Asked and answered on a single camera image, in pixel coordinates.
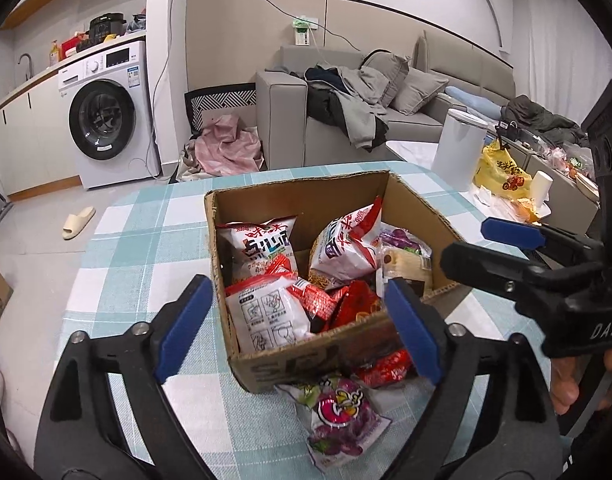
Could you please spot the dark jacket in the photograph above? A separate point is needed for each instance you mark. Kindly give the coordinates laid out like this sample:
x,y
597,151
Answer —
x,y
321,105

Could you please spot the pink cloth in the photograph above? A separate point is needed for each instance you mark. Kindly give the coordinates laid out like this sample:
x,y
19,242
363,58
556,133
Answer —
x,y
226,145

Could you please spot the black white patterned basket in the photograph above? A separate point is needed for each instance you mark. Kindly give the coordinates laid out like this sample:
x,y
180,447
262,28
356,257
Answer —
x,y
216,100

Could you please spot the grey sofa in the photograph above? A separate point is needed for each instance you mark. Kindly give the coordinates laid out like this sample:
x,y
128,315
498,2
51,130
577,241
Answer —
x,y
286,120

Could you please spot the yellow plastic bag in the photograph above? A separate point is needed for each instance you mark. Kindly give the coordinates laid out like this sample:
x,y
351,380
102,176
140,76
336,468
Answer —
x,y
500,175

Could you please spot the white red chip bag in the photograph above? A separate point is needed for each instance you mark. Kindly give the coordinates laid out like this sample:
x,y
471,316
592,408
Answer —
x,y
258,247

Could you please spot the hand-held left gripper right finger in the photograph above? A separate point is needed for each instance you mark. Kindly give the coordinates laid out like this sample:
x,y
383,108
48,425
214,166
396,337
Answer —
x,y
413,330

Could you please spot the wall power outlet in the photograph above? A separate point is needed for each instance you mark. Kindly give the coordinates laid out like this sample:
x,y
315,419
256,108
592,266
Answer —
x,y
303,30

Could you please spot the clear cracker packet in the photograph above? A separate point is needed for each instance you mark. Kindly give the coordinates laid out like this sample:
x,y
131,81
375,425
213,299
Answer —
x,y
403,265

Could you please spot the red white snack packet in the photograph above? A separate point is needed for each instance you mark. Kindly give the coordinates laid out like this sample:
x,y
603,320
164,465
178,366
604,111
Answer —
x,y
266,310

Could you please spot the white washing machine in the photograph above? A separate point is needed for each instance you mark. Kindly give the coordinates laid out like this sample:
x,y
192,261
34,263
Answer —
x,y
106,125

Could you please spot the yellow bottle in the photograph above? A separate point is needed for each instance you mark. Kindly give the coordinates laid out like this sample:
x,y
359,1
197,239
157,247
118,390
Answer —
x,y
54,54

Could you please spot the purple snack bag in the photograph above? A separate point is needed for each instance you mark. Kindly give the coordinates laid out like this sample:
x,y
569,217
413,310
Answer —
x,y
405,240
336,410

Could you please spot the white trash bin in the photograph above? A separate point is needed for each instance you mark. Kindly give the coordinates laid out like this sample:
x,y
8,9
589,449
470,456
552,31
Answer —
x,y
458,150

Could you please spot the light blue pillow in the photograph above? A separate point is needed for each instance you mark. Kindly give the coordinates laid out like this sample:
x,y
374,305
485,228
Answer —
x,y
473,102

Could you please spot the black rice cooker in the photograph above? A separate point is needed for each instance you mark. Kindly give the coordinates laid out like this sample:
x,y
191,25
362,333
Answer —
x,y
106,27

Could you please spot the beige slipper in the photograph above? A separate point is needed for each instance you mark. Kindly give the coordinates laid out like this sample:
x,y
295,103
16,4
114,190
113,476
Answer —
x,y
78,222

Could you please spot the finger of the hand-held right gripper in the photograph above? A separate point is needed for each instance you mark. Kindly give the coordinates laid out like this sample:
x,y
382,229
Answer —
x,y
505,232
465,262

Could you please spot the kitchen faucet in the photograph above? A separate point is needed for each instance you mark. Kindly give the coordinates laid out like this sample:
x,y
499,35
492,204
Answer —
x,y
28,62

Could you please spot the large red black snack packet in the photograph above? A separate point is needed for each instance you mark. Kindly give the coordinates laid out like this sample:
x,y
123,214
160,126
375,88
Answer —
x,y
385,370

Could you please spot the white curtain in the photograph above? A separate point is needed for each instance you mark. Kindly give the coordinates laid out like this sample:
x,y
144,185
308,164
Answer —
x,y
560,35

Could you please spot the white paper cup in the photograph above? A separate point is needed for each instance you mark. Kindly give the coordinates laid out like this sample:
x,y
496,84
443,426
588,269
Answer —
x,y
540,187

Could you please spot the grey coffee table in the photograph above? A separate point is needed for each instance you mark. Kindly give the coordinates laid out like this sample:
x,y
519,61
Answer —
x,y
565,200

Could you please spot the teal checkered tablecloth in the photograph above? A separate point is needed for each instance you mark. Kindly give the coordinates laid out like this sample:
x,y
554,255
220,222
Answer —
x,y
136,240

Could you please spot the grey cushion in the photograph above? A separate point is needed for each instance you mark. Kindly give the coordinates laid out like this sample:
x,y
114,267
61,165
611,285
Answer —
x,y
420,90
388,75

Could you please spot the grey jacket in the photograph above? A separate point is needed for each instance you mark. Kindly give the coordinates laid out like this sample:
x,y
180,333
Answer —
x,y
361,110

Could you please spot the person's right hand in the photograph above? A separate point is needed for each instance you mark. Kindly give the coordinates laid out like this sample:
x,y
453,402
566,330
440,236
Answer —
x,y
565,380

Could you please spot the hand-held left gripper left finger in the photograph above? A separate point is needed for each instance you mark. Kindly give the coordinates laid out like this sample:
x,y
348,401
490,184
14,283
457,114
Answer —
x,y
183,330

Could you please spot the brown cardboard box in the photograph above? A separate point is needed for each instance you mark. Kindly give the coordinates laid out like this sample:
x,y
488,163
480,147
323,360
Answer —
x,y
286,367

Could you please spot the red box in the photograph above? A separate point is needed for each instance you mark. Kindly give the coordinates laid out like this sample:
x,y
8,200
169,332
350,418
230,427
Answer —
x,y
76,44

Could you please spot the dark green coat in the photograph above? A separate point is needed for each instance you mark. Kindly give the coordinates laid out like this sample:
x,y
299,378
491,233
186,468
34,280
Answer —
x,y
535,115

